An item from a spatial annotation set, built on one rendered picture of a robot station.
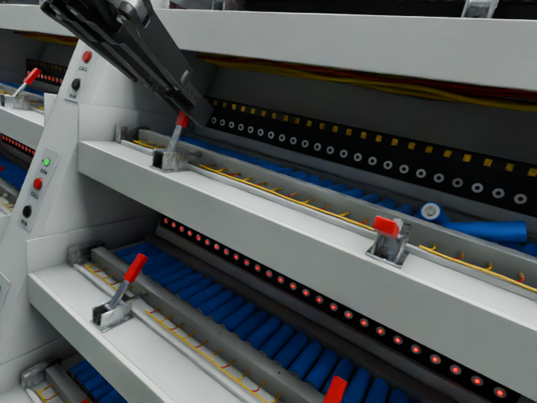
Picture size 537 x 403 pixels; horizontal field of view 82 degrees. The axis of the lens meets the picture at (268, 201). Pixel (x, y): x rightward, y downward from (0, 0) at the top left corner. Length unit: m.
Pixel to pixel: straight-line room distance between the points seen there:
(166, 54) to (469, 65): 0.25
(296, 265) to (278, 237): 0.03
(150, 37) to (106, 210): 0.34
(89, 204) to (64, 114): 0.14
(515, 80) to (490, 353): 0.19
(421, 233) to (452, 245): 0.03
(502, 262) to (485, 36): 0.17
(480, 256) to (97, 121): 0.49
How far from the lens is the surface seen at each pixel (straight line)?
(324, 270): 0.27
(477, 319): 0.26
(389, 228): 0.20
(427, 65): 0.30
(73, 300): 0.49
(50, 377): 0.63
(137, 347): 0.41
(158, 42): 0.31
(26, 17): 0.82
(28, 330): 0.61
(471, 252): 0.31
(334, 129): 0.45
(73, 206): 0.54
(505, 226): 0.34
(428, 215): 0.33
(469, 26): 0.31
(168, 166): 0.39
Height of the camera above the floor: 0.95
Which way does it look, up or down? level
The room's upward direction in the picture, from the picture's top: 21 degrees clockwise
